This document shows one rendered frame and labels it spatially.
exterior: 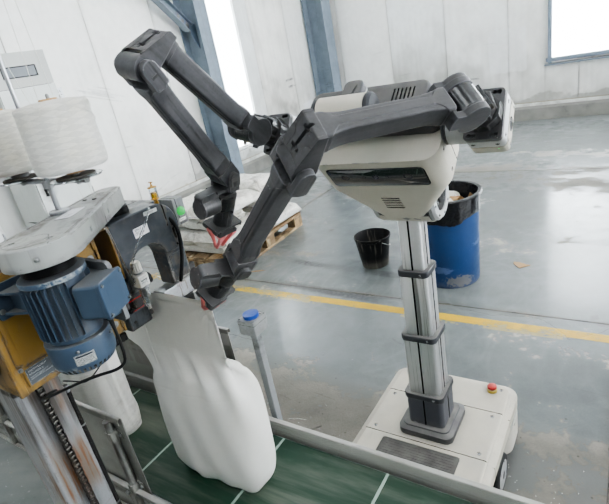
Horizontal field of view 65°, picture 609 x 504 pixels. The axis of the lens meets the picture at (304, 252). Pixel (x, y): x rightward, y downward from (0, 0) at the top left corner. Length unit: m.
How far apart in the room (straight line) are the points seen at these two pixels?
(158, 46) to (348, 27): 8.85
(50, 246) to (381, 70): 8.86
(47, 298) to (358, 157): 0.84
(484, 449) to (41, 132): 1.71
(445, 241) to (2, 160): 2.63
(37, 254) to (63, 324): 0.18
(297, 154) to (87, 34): 5.69
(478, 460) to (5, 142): 1.77
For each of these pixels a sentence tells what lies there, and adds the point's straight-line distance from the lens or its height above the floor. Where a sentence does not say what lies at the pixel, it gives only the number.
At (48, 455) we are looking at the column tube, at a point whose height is 0.81.
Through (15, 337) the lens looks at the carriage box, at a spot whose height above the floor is 1.18.
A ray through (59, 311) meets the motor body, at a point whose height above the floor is 1.26.
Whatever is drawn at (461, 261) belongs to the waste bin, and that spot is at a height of 0.20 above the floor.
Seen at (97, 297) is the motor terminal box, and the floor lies 1.27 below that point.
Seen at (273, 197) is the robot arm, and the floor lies 1.42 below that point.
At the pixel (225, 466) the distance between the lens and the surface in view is 1.74.
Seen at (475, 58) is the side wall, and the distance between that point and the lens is 9.13.
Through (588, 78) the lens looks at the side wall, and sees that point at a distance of 8.92.
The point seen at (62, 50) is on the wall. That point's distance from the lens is 6.28.
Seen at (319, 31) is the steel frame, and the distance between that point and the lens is 9.93.
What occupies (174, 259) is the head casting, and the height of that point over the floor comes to 1.15.
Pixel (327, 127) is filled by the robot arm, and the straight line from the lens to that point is 0.90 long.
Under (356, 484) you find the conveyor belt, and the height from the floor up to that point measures 0.38.
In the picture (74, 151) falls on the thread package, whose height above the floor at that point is 1.57.
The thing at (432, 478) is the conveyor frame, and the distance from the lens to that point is 1.71.
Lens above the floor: 1.68
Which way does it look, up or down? 22 degrees down
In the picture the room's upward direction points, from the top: 11 degrees counter-clockwise
